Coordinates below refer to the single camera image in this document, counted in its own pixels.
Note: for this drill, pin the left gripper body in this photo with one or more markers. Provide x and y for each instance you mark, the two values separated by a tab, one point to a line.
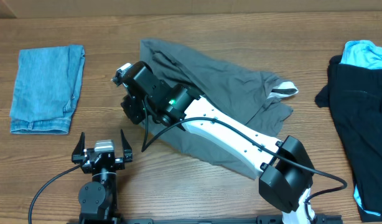
119	165

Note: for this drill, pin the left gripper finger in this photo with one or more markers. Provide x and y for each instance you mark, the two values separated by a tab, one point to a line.
127	150
78	155

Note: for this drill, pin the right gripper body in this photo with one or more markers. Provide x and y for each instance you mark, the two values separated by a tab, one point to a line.
127	106

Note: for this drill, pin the grey shorts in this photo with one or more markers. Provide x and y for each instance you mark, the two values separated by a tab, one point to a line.
253	98

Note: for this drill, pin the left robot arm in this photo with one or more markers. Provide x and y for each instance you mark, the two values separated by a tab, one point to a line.
99	197

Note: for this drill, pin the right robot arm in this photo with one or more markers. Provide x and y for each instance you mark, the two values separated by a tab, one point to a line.
282	167

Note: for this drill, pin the folded blue denim jeans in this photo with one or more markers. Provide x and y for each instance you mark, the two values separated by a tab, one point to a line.
47	89

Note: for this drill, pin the black garment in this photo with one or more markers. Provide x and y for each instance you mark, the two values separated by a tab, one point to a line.
354	98

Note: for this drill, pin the light blue garment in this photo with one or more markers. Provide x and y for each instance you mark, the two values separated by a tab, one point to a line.
362	53

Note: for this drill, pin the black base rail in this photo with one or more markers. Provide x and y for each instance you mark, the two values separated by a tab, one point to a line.
262	219

